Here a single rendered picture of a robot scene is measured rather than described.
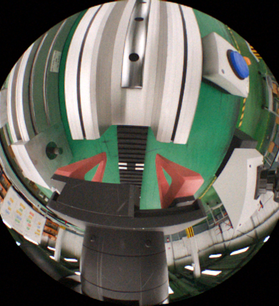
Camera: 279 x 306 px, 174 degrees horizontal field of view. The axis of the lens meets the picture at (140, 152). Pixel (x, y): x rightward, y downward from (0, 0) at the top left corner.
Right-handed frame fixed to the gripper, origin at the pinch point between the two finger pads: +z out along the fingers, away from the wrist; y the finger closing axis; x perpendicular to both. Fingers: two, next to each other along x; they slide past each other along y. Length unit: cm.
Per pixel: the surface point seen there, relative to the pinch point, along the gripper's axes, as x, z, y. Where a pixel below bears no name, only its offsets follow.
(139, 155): 1.6, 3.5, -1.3
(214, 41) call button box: -18.3, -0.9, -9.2
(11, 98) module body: -13.5, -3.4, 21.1
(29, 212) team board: 172, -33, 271
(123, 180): 8.3, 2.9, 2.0
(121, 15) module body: -20.6, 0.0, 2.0
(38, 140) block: -4.2, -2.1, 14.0
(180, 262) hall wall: 1048, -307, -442
